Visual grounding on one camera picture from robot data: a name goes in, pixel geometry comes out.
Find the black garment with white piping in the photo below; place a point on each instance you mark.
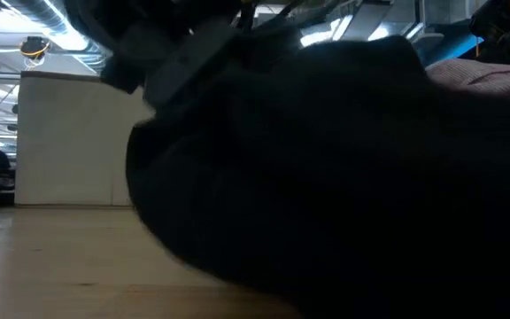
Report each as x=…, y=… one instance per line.
x=326, y=186

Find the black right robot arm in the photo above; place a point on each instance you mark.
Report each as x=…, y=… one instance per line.
x=507, y=31

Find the beige fabric storage bin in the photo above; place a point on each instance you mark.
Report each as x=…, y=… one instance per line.
x=73, y=142

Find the pink knit garment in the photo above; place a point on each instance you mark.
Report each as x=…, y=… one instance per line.
x=481, y=75

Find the large silver ceiling duct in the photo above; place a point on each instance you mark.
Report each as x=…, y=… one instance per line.
x=51, y=17

